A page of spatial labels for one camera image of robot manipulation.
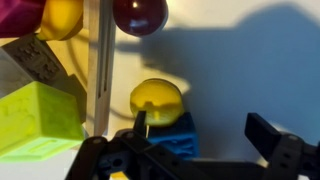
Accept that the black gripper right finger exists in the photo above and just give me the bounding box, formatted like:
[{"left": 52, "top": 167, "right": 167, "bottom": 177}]
[{"left": 245, "top": 113, "right": 320, "bottom": 180}]

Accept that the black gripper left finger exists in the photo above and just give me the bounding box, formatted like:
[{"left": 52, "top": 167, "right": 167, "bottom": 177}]
[{"left": 65, "top": 111, "right": 200, "bottom": 180}]

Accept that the yellow toy lemon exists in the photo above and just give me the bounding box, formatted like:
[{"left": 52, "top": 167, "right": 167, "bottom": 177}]
[{"left": 130, "top": 78, "right": 184, "bottom": 127}]

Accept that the blue toy cube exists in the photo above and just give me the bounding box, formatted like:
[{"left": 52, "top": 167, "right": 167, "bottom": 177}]
[{"left": 148, "top": 112, "right": 199, "bottom": 159}]

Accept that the lime green cube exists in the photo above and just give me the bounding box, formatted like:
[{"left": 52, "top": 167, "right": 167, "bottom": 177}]
[{"left": 0, "top": 81, "right": 84, "bottom": 163}]

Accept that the dark purple toy plum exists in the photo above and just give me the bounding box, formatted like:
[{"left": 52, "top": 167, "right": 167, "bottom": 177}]
[{"left": 112, "top": 0, "right": 168, "bottom": 37}]

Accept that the yellow toy in box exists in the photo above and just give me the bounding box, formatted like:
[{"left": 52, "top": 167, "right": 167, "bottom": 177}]
[{"left": 37, "top": 0, "right": 84, "bottom": 41}]

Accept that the magenta toy block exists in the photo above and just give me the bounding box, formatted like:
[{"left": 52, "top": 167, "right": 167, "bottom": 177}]
[{"left": 0, "top": 0, "right": 46, "bottom": 38}]

